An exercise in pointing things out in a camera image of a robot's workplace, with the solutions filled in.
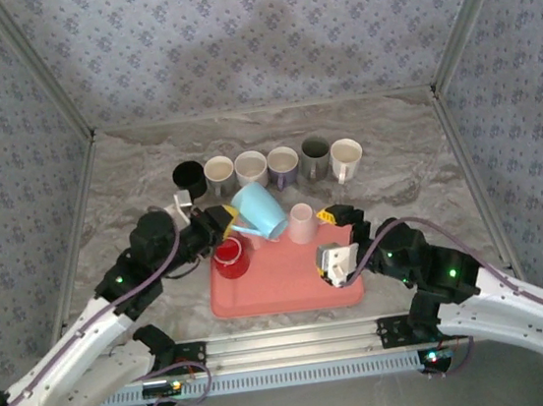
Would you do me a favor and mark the light blue mug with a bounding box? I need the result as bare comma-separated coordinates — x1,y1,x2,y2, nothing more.
223,178,290,247

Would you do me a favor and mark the light pink mug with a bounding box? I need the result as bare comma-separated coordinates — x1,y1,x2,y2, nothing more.
283,201,321,247

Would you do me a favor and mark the red mug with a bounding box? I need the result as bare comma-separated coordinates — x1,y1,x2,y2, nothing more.
211,234,253,283

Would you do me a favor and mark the cream mug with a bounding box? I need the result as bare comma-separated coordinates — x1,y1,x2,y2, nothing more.
232,148,271,192

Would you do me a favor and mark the black mug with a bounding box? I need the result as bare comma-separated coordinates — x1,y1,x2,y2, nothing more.
169,158,208,200

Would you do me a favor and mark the white faceted mug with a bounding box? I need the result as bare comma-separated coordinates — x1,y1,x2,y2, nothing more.
327,136,367,187

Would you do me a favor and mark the dark grey mug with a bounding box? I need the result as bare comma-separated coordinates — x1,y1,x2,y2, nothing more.
296,135,334,182

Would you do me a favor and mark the purple mug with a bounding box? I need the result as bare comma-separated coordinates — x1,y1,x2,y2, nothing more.
264,145,303,194

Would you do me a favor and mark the pink plastic tray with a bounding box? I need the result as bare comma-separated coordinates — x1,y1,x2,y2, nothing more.
199,202,367,324

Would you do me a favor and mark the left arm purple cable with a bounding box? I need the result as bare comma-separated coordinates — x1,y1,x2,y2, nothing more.
0,203,203,406

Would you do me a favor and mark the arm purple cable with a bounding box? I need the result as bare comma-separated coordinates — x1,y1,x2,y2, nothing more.
332,200,543,356
0,203,203,406

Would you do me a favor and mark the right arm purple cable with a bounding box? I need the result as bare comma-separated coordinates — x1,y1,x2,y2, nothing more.
332,200,543,356

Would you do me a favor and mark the left gripper thin black cable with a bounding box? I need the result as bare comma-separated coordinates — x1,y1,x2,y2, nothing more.
161,255,211,280

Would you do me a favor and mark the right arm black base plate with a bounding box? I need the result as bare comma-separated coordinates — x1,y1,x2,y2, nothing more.
375,311,444,350

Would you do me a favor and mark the aluminium side rail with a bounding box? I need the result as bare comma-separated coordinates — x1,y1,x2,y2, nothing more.
429,83,528,290
24,133,123,358

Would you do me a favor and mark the aluminium wall rail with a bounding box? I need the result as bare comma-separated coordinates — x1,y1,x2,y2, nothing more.
91,85,438,136

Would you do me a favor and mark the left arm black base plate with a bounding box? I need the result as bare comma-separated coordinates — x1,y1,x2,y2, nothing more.
167,340,209,377

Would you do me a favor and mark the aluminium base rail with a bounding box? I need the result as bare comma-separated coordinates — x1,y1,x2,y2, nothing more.
29,307,468,395

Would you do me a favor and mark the thin red wire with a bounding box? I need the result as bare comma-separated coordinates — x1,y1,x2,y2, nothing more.
173,348,201,383

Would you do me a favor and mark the aluminium corner post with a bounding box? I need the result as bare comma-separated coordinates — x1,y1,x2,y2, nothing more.
420,0,531,95
0,0,96,148

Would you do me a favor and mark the slotted grey cable duct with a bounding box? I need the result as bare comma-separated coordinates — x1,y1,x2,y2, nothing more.
90,348,425,406

